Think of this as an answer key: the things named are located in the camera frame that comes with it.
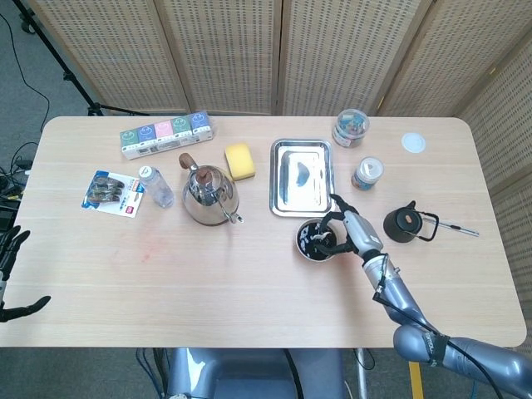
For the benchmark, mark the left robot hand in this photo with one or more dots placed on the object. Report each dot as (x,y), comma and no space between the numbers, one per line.
(12,249)

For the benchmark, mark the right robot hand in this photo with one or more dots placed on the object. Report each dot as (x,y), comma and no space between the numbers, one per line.
(363,232)

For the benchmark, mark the white plastic spoon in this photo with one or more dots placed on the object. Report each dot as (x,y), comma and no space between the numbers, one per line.
(320,236)

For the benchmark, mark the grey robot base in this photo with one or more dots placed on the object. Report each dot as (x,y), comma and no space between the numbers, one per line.
(249,374)

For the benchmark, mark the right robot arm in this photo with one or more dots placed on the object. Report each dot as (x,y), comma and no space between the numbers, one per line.
(399,295)

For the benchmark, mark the black bowl of liquid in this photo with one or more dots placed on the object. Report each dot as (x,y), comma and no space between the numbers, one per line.
(306,246)

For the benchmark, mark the small black kettle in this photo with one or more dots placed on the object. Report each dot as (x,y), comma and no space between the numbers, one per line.
(401,224)

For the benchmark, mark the small jar with white lid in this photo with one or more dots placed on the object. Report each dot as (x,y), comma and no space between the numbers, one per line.
(367,174)

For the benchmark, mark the stainless steel tray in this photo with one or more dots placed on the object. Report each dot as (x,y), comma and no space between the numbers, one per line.
(303,174)

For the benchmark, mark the white round lid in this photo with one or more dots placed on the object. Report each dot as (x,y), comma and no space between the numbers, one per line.
(413,143)

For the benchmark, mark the clear jar of colourful clips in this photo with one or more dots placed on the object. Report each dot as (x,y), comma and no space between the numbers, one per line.
(351,129)

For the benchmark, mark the blister pack of clips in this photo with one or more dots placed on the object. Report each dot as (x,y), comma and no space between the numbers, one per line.
(110,191)

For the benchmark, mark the white table leg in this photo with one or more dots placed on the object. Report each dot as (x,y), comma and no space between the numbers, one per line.
(362,370)

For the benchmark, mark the yellow sponge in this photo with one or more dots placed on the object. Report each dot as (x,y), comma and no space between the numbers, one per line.
(240,160)

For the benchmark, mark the clear plastic bottle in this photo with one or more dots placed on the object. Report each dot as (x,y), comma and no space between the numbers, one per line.
(158,189)

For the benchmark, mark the black tripod stand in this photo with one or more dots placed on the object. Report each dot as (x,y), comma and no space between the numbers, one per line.
(66,77)

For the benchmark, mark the woven folding screen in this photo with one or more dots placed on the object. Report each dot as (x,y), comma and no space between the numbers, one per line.
(332,50)

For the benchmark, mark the multicolour tissue pack box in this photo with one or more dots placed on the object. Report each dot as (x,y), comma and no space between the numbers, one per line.
(166,137)

